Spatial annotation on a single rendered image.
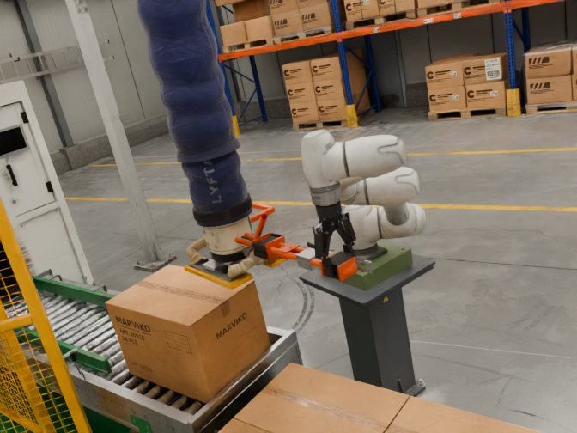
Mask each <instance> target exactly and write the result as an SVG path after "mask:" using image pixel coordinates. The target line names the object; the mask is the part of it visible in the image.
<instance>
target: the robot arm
mask: <svg viewBox="0 0 577 433"><path fill-rule="evenodd" d="M406 159H407V154H406V148H405V145H404V142H403V140H401V139H400V138H399V137H394V136H390V135H378V136H371V137H361V138H357V139H354V140H351V141H348V142H340V143H339V142H335V141H334V137H333V136H332V135H331V134H330V133H329V132H328V131H327V130H318V131H312V132H309V133H307V134H306V135H305V136H304V137H303V139H302V142H301V161H302V167H303V171H304V175H305V177H306V179H307V182H308V185H309V190H310V193H311V197H312V201H313V204H315V206H316V211H317V215H318V217H319V225H318V226H317V227H313V233H314V247H315V258H317V259H322V264H323V267H324V268H325V275H326V276H327V277H330V278H334V272H333V268H332V263H331V257H329V256H328V254H329V248H330V241H331V237H332V233H333V232H334V231H335V230H336V231H337V232H338V233H339V235H340V236H341V238H342V239H343V242H344V244H343V252H346V253H352V254H355V255H356V257H357V258H358V259H363V260H366V261H369V260H370V259H373V258H375V257H377V256H379V255H381V254H382V253H387V248H385V247H380V246H378V244H377V241H378V240H380V239H395V238H403V237H409V236H413V235H417V234H419V233H420V232H422V231H423V229H424V228H425V227H426V217H425V212H424V209H423V208H422V207H421V206H419V205H417V204H410V203H406V202H408V201H411V200H412V199H413V198H415V197H417V195H418V194H419V192H420V183H419V178H418V174H417V172H416V171H415V170H414V169H412V168H406V167H402V166H403V165H404V163H405V162H406ZM341 204H343V205H346V206H345V209H344V211H343V212H342V206H341ZM372 205H378V206H383V207H379V208H376V207H372ZM326 232H328V233H326Z"/></svg>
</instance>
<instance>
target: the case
mask: <svg viewBox="0 0 577 433"><path fill-rule="evenodd" d="M105 304H106V308H107V311H108V313H109V315H110V318H111V321H112V325H113V328H114V330H115V332H116V335H117V338H118V342H119V345H120V347H121V350H122V352H123V355H124V358H125V361H126V364H127V367H128V370H129V372H130V374H132V375H135V376H137V377H140V378H142V379H144V380H146V381H150V382H153V383H154V384H157V385H159V386H162V387H165V388H168V389H170V390H173V391H174V392H177V393H181V394H183V395H185V396H187V397H190V398H192V399H195V400H198V401H200V402H203V403H204V404H207V403H208V402H209V401H211V400H212V399H213V398H214V397H215V396H216V395H217V394H219V393H220V392H221V390H222V389H223V388H225V387H226V386H227V385H228V384H229V383H230V382H231V381H233V380H234V379H235V378H236V377H237V376H238V375H240V374H241V373H242V372H243V371H244V370H245V369H246V368H248V367H249V366H250V365H251V364H252V363H253V362H254V361H256V360H257V359H258V358H259V357H260V356H261V355H262V354H264V353H265V352H266V351H267V350H268V349H269V348H270V347H271V345H270V339H269V335H268V332H267V328H266V325H265V321H264V315H263V311H262V307H261V303H260V300H259V296H258V290H257V286H256V283H255V280H254V279H251V280H250V281H248V282H246V283H244V284H242V285H241V286H239V287H237V288H235V289H233V290H231V289H228V288H226V287H223V286H221V285H220V284H216V283H213V282H211V281H210V280H207V279H205V278H202V277H199V276H197V275H195V274H192V273H190V272H188V271H185V269H184V267H180V266H176V265H168V266H166V267H164V268H163V269H161V270H159V271H158V272H156V273H154V274H153V275H151V276H149V277H147V278H145V279H144V280H143V281H141V282H139V283H138V284H135V285H134V286H132V287H130V288H129V289H127V290H125V291H124V292H122V293H120V294H118V295H117V296H115V297H114V298H112V299H110V300H108V301H107V302H105Z"/></svg>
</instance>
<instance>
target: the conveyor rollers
mask: <svg viewBox="0 0 577 433"><path fill-rule="evenodd" d="M38 294H39V298H40V300H41V302H42V304H43V307H44V310H45V311H46V315H47V318H48V320H49V322H50V324H51V327H52V330H53V332H54V335H55V338H56V339H57V340H60V341H63V342H65V343H67V344H70V345H74V346H76V347H79V348H82V349H84V350H86V351H90V352H93V353H95V354H98V355H100V356H103V357H107V359H108V361H109V363H110V366H111V369H112V373H111V374H109V375H106V374H103V373H101V372H99V371H97V370H94V369H91V368H89V367H86V366H84V365H81V364H80V363H78V364H77V365H78V367H79V369H81V370H84V371H86V372H88V373H90V374H92V375H96V376H99V377H100V378H103V379H105V380H107V381H110V382H113V383H115V384H118V385H120V386H122V387H125V388H128V389H130V390H132V391H134V392H137V393H140V394H142V395H144V396H147V397H149V398H151V399H155V400H157V399H158V400H157V401H160V402H161V403H163V404H166V405H168V406H169V405H170V404H171V403H173V402H174V401H175V400H176V399H177V398H178V397H179V396H180V395H181V393H177V392H174V391H173V390H169V389H168V388H165V387H162V386H159V385H157V384H154V383H153V382H150V381H146V380H144V379H142V378H140V377H137V376H135V375H132V374H130V372H129V370H128V367H127V364H126V361H125V358H124V355H123V352H122V350H121V347H120V345H119V342H118V338H117V335H116V332H115V330H114V328H113V325H112V321H111V318H110V315H109V313H108V311H107V308H106V307H102V306H99V305H96V304H93V303H89V302H84V301H80V300H77V299H74V298H70V297H67V296H61V295H58V294H54V293H51V292H48V291H44V290H41V291H39V292H38ZM14 307H15V308H14ZM14 307H13V306H11V307H9V308H6V309H5V312H6V314H7V313H9V314H7V315H8V318H9V319H12V318H15V317H17V315H18V316H21V315H24V314H29V313H30V312H29V310H28V308H27V304H26V302H25V300H24V301H20V302H18V303H16V304H14ZM23 308H24V309H23ZM19 309H21V310H19ZM16 310H18V311H16ZM13 311H16V312H13ZM10 312H12V313H10ZM16 313H17V315H16ZM7 315H6V316H7ZM22 327H25V328H27V329H29V330H32V331H37V329H36V327H35V324H32V323H31V325H28V326H26V325H25V326H22ZM17 340H18V342H19V344H21V345H23V346H25V347H27V348H29V349H31V348H32V349H33V348H35V349H33V350H34V351H37V352H39V353H42V354H44V353H45V354H44V355H46V351H45V350H43V349H41V348H39V347H38V348H36V347H37V346H34V345H30V346H31V348H30V346H29V344H28V343H25V342H23V341H21V340H19V339H17ZM18 342H17V343H18ZM23 343H25V344H23ZM46 356H47V355H46ZM141 383H142V384H141ZM156 385H157V386H156ZM155 386H156V387H155ZM134 388H135V389H134ZM152 388H153V389H152ZM151 389H152V390H151ZM168 390H169V391H168ZM167 391H168V392H167ZM165 392H167V393H165ZM164 393H165V394H164ZM163 394H164V395H163ZM162 395H163V396H162ZM161 396H162V397H161ZM193 401H194V399H192V398H190V397H187V396H185V395H182V396H181V397H180V398H179V399H177V400H176V401H175V402H174V403H173V404H171V405H170V406H171V407H174V408H176V409H179V410H181V411H183V410H184V409H185V408H186V407H187V406H188V405H189V404H190V403H191V402H193ZM205 405H206V404H204V403H203V402H200V401H198V400H197V401H195V402H194V403H193V404H192V405H191V406H189V407H188V408H187V409H186V410H185V412H186V413H189V414H191V415H195V414H196V413H197V412H198V411H199V410H200V409H201V408H203V407H204V406H205Z"/></svg>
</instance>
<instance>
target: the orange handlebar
mask: <svg viewBox="0 0 577 433"><path fill-rule="evenodd" d="M252 208H253V209H258V210H262V211H261V212H259V213H258V214H255V215H253V216H250V218H251V223H253V222H255V221H257V220H258V219H260V217H261V214H262V213H266V214H267V216H268V215H269V214H271V213H273V212H275V207H274V206H271V205H267V204H258V203H253V202H252ZM244 236H245V237H249V238H252V239H253V238H254V235H250V234H248V233H245V234H244ZM234 241H235V242H236V243H239V244H242V245H245V246H249V247H252V241H249V240H246V239H242V238H240V237H236V238H235V240H234ZM299 246H300V245H296V244H294V243H289V244H285V243H282V242H281V243H280V244H279V248H275V247H272V248H271V249H270V252H271V253H274V254H276V255H279V258H281V259H286V260H290V259H293V260H297V259H296V256H295V255H296V254H297V253H300V252H302V251H304V250H305V248H301V247H299ZM321 260H322V259H321ZM321 260H318V259H312V260H311V263H310V264H311V265H314V266H317V267H319V268H320V263H319V262H320V261H321ZM356 268H357V265H356V263H353V264H352V265H350V266H348V267H346V268H344V270H343V274H350V273H352V272H354V271H355V270H356Z"/></svg>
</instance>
